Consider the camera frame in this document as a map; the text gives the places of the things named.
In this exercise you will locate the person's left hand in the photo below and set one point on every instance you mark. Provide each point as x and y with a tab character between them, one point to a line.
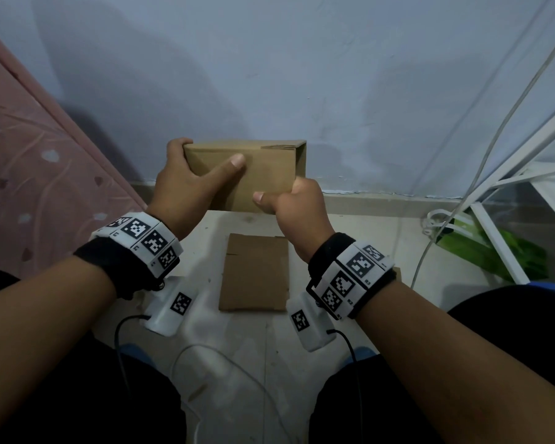
185	189

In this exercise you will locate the person's right hand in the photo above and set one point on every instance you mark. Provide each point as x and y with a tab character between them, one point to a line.
300	212

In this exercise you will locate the taped brown cardboard box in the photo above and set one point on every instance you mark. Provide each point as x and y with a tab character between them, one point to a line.
254	272

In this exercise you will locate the person's left forearm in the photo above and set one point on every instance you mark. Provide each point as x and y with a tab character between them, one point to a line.
41	346

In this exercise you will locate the person's right forearm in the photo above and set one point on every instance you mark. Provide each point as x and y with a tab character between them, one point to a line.
458	379

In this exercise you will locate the person's right blue shoe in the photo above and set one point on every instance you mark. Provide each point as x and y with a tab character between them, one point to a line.
360	355

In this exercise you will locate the left wrist marker band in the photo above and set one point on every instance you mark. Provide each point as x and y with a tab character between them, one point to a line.
143	235

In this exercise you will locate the wrist marker band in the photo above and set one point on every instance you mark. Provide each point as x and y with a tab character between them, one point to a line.
143	235
356	268

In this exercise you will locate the right wrist marker band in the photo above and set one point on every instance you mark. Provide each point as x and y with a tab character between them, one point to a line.
356	268

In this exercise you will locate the pink floral bedsheet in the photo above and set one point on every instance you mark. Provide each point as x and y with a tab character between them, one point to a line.
37	180

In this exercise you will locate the green plastic bag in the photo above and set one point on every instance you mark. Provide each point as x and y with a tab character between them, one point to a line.
471	247

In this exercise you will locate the white metal rack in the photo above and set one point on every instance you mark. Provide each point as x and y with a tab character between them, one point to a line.
499	245

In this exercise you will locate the small tan floor scrap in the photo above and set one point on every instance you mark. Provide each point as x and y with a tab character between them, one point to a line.
199	393

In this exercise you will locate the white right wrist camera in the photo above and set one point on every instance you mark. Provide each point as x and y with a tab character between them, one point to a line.
310	328

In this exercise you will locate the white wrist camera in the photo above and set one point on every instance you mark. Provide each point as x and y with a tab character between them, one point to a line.
171	309
310	328

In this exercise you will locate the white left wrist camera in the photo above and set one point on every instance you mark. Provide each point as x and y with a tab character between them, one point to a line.
171	309

